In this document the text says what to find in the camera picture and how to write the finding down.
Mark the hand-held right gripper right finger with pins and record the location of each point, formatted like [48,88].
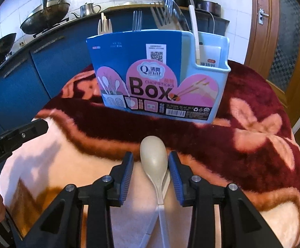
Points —
[174,178]

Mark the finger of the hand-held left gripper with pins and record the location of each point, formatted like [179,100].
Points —
[23,134]

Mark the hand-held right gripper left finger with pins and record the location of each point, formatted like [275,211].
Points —
[128,178]

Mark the blue plastic utensil box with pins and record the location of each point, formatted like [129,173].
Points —
[119,64]

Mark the blue kitchen cabinet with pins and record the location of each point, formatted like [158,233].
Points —
[62,59]

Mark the red floral blanket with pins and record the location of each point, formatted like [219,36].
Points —
[242,124]

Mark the gas stove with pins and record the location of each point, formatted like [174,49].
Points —
[50,27]

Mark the large black wok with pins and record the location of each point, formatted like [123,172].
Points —
[44,19]

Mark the stainless steel kettle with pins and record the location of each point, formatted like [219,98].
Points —
[86,9]

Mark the wooden door with frosted glass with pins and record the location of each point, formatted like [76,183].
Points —
[289,56]

